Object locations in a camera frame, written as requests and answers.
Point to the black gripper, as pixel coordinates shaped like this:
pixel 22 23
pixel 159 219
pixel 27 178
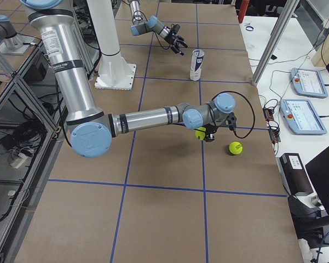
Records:
pixel 171 39
pixel 211 129

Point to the yellow tennis ball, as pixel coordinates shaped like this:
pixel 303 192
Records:
pixel 235 148
pixel 200 133

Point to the clear tennis ball can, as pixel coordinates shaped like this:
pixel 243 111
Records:
pixel 196 63

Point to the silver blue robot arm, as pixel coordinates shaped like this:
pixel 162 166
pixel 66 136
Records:
pixel 141 25
pixel 92 130

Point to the brown paper table cover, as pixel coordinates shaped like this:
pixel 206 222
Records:
pixel 160 194

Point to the red cylinder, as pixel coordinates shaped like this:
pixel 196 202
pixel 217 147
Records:
pixel 243 9

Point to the near blue teach pendant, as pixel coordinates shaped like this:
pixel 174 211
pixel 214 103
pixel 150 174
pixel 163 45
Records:
pixel 301 117

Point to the blue teach pendant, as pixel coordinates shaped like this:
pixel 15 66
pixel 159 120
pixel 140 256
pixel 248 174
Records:
pixel 308 83
pixel 301 117

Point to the far blue teach pendant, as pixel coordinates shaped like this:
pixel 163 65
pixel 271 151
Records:
pixel 308 83

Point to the black computer monitor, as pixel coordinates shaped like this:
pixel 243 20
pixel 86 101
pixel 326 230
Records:
pixel 318 171

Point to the white pedestal column base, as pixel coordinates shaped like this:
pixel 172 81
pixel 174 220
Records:
pixel 113 72

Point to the aluminium frame post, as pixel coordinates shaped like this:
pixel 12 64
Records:
pixel 275 36

